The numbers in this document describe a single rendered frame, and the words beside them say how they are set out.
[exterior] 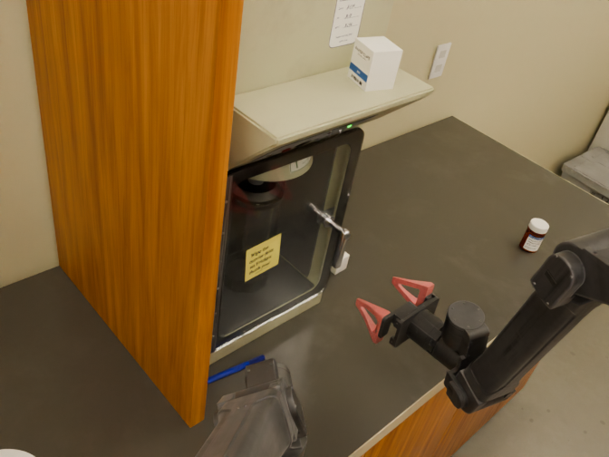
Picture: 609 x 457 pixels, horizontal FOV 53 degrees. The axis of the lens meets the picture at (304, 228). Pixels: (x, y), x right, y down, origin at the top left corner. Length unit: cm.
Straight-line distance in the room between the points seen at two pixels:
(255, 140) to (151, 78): 15
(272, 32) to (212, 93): 18
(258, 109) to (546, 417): 208
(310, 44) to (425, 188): 98
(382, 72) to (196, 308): 43
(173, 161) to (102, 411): 52
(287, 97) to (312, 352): 59
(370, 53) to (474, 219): 94
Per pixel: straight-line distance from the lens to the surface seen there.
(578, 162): 370
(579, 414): 274
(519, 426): 257
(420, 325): 104
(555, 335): 80
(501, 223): 177
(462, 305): 99
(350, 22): 94
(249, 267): 105
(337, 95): 87
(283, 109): 81
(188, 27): 70
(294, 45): 87
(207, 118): 70
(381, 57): 89
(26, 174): 128
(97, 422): 114
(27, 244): 138
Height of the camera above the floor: 189
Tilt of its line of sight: 38 degrees down
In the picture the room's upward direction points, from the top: 11 degrees clockwise
